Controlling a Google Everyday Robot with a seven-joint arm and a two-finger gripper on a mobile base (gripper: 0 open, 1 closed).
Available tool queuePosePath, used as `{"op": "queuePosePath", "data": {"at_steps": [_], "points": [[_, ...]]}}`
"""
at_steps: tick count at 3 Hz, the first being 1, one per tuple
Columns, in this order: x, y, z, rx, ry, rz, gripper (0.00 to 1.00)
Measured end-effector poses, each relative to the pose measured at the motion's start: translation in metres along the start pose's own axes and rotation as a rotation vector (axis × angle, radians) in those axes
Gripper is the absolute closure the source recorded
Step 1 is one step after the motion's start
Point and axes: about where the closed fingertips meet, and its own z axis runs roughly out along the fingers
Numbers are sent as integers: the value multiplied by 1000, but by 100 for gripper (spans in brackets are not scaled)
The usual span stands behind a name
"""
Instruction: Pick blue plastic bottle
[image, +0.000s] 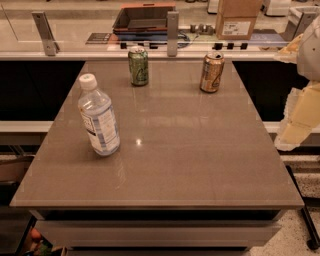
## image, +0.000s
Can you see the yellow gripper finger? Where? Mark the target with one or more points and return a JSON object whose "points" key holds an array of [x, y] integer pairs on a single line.
{"points": [[301, 116], [291, 52]]}

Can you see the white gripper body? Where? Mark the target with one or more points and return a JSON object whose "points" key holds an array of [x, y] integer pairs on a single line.
{"points": [[310, 55]]}

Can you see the clear blue-label plastic bottle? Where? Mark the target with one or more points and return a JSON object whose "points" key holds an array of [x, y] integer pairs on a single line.
{"points": [[98, 116]]}

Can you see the cardboard box with label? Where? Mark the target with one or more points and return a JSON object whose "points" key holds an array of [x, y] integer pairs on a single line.
{"points": [[236, 19]]}

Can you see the gold soda can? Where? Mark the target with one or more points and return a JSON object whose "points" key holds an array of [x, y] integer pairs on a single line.
{"points": [[212, 69]]}

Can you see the black table leg bar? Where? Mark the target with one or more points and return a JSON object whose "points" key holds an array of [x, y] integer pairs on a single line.
{"points": [[314, 242]]}

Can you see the green soda can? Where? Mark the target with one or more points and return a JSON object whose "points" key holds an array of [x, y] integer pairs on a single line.
{"points": [[138, 66]]}

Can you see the grey table drawer unit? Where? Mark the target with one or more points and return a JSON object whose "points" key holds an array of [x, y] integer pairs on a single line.
{"points": [[158, 234]]}

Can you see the right metal railing post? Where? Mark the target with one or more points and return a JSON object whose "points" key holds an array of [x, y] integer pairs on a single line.
{"points": [[295, 28]]}

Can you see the metal railing post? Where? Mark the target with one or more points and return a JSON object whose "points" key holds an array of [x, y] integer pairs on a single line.
{"points": [[172, 33], [295, 28], [50, 45]]}

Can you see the middle metal railing post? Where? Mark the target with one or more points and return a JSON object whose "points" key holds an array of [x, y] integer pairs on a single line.
{"points": [[172, 33]]}

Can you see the left metal railing post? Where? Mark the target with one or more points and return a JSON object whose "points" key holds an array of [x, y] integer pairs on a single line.
{"points": [[50, 45]]}

